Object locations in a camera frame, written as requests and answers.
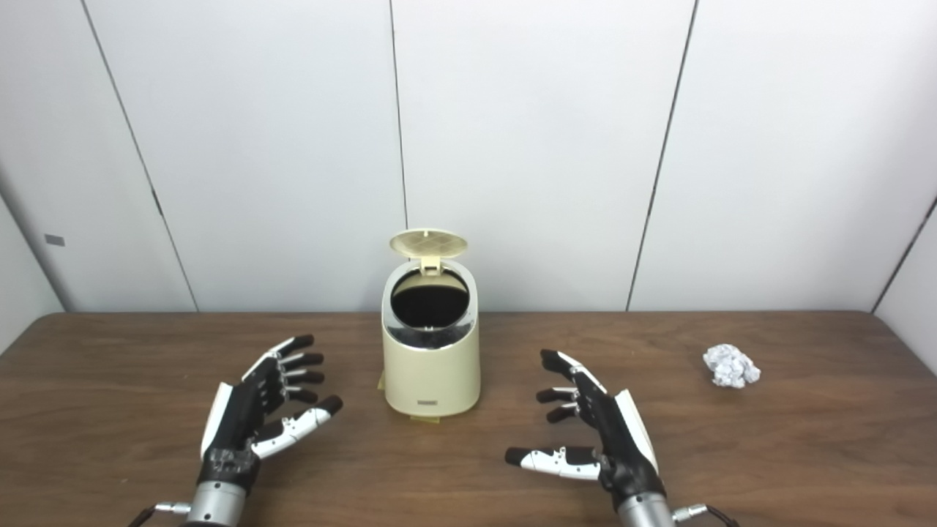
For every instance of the small gray wall label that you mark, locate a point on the small gray wall label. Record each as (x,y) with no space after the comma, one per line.
(54,240)

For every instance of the cream round bin lid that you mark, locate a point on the cream round bin lid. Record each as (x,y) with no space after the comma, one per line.
(428,241)

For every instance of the white paper ball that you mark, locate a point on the white paper ball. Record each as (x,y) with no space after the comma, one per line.
(730,366)

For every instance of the cream-colored trash bin body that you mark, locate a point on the cream-colored trash bin body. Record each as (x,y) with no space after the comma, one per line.
(430,373)

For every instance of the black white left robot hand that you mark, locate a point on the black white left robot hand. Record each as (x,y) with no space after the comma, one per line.
(238,417)

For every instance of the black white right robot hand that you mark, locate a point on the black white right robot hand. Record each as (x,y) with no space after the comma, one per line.
(618,439)

